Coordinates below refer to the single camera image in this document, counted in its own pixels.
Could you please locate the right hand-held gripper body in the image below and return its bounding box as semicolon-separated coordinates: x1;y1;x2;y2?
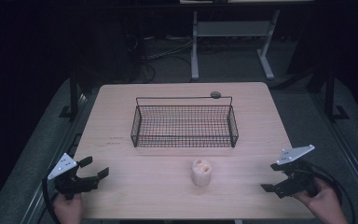
274;144;320;200

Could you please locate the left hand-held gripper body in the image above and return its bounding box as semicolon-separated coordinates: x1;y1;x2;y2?
47;152;101;201

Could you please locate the black wire basket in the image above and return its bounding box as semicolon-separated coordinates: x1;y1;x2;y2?
130;95;240;149

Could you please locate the person's left hand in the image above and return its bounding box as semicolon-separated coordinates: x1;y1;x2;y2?
53;193;84;224

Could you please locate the person's right hand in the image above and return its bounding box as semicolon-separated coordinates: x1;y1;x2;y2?
291;177;350;224

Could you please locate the aluminium frame rail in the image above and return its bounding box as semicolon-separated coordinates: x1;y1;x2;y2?
311;92;358;217
20;92;90;224

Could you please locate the black metal stand post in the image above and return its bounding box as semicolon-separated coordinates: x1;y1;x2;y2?
323;66;351;123
58;66;87;121

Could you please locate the bundle of floor cables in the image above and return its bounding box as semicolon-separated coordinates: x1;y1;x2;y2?
125;34;197;84

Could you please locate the white metal table frame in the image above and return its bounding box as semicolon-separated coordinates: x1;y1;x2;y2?
190;8;282;81

